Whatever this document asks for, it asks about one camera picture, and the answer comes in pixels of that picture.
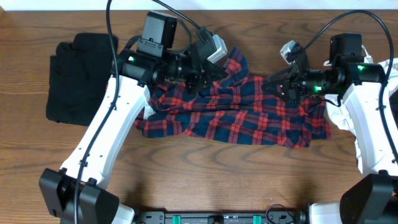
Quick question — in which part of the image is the red navy plaid shirt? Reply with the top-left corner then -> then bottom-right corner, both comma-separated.
134,47 -> 331,148

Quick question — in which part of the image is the white fern print cloth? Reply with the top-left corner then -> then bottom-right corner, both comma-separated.
326,58 -> 397,177

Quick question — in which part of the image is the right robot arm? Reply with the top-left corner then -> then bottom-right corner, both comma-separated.
262,33 -> 397,223

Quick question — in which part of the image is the black folded garment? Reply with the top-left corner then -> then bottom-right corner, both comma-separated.
46,33 -> 113,126

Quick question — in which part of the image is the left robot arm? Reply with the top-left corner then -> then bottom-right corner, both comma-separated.
39,11 -> 228,223

